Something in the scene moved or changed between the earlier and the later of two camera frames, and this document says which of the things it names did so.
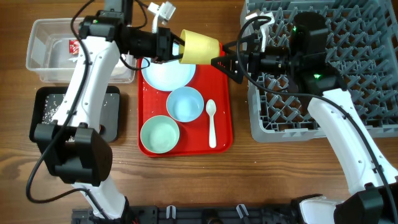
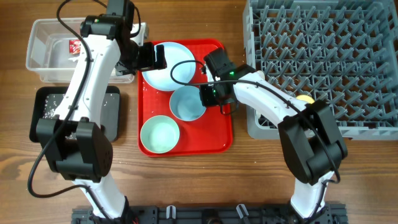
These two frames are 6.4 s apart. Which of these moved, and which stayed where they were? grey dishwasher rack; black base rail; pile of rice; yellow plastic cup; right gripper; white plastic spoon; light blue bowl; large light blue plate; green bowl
Moved: yellow plastic cup; right gripper; white plastic spoon
Stayed: large light blue plate; black base rail; light blue bowl; pile of rice; green bowl; grey dishwasher rack
